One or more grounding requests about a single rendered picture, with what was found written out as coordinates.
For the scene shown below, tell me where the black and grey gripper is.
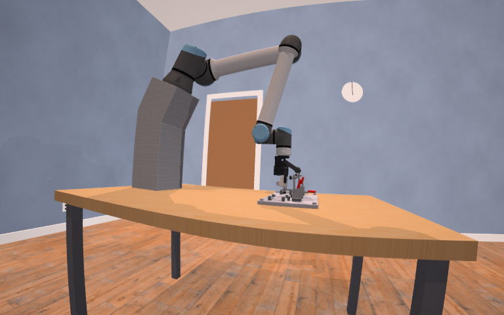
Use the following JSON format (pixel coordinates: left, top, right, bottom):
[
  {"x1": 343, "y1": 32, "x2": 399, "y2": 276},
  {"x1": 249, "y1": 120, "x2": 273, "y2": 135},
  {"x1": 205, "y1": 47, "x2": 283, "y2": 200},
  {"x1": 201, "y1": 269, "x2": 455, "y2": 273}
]
[{"x1": 274, "y1": 156, "x2": 289, "y2": 188}]

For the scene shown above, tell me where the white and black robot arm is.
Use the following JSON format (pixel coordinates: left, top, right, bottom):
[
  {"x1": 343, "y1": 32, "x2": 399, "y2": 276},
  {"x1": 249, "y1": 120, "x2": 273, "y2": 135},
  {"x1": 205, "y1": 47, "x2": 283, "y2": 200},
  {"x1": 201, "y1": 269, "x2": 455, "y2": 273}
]
[{"x1": 162, "y1": 35, "x2": 302, "y2": 156}]

